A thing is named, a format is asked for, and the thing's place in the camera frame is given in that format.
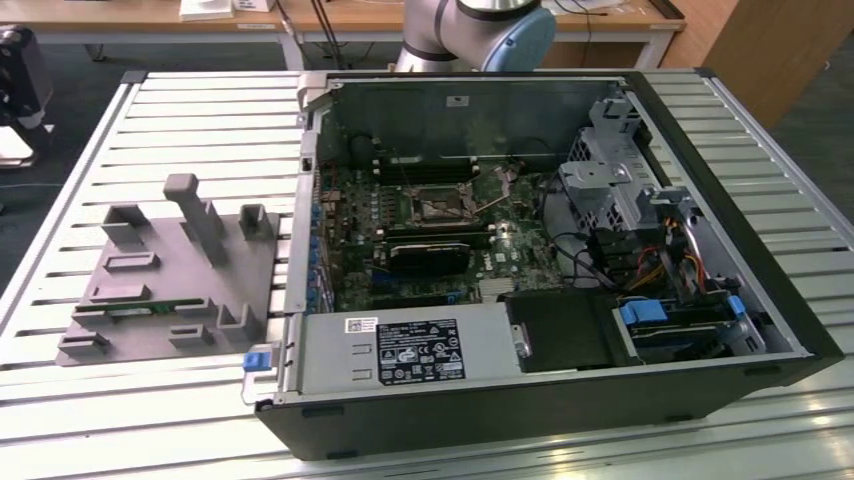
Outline black RAM slot bank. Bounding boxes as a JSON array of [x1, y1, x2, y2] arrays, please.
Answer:
[[382, 226, 494, 249], [376, 154, 484, 185]]

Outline CPU socket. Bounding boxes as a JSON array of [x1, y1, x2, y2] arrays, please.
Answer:
[[408, 185, 480, 224]]

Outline black graphics card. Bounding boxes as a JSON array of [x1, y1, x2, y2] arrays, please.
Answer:
[[386, 241, 473, 276]]

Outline metal locking lever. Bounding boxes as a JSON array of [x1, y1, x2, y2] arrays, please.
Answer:
[[474, 193, 518, 214]]

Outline green motherboard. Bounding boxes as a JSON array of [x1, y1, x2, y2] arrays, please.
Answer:
[[313, 159, 577, 312]]

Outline small silver heat sink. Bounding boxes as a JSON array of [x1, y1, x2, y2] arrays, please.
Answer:
[[478, 279, 517, 302]]

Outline metal socket cover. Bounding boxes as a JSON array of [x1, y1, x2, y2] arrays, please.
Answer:
[[490, 165, 522, 198]]

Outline black power supply label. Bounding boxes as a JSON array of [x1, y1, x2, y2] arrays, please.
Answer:
[[376, 316, 470, 386]]

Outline silver power supply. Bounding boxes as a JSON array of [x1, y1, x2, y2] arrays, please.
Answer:
[[295, 301, 528, 392]]

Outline black plastic air shroud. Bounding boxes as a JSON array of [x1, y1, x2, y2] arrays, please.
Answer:
[[500, 289, 644, 374]]

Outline metal drive cage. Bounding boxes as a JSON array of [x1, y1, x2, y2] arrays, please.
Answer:
[[558, 96, 704, 232]]

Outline hard disk in blue carrier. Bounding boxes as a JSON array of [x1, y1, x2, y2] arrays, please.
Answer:
[[613, 295, 736, 362]]

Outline grey parts rack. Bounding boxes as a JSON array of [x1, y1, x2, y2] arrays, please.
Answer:
[[54, 173, 283, 369]]

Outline black open PC case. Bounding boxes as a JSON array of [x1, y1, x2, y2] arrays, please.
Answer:
[[253, 67, 847, 462]]

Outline green RAM stick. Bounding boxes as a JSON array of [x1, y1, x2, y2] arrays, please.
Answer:
[[105, 302, 203, 318]]

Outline wooden desk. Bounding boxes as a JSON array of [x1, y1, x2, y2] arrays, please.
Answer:
[[0, 0, 689, 70]]

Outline wooden cabinet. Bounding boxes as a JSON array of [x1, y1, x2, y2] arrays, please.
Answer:
[[657, 0, 854, 129]]

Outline black cable loop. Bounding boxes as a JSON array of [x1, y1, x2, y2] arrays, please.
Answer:
[[541, 174, 624, 290]]

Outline coloured wire bundle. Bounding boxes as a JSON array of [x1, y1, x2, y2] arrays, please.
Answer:
[[632, 219, 710, 294]]

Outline hanging black desk cables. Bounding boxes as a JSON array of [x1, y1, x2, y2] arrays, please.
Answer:
[[313, 0, 384, 67]]

